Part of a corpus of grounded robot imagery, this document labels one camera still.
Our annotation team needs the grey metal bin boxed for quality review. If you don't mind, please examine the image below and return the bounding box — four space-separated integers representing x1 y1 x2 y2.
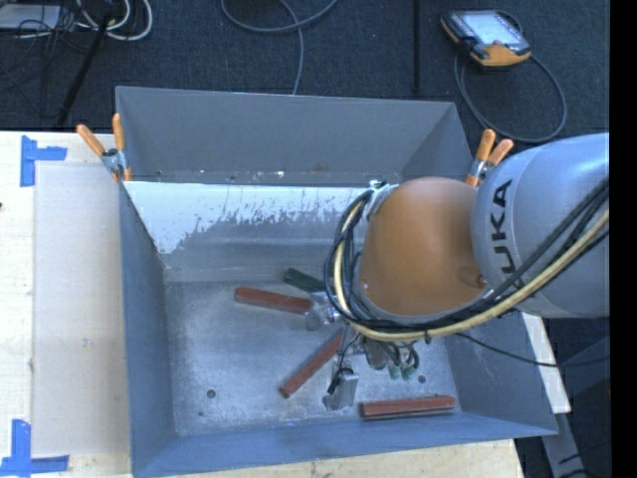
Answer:
114 86 559 478

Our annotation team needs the red-brown flat block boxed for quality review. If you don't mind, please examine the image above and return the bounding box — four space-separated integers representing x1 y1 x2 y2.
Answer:
358 394 458 421
234 287 315 316
278 331 345 400

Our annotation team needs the pale flat board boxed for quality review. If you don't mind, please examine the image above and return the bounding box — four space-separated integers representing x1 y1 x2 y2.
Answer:
31 160 133 460

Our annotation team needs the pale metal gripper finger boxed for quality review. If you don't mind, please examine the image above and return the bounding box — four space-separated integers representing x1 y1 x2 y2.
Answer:
321 364 360 411
304 291 345 333

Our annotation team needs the dark green flat block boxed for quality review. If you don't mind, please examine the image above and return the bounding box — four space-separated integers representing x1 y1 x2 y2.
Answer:
283 267 327 293

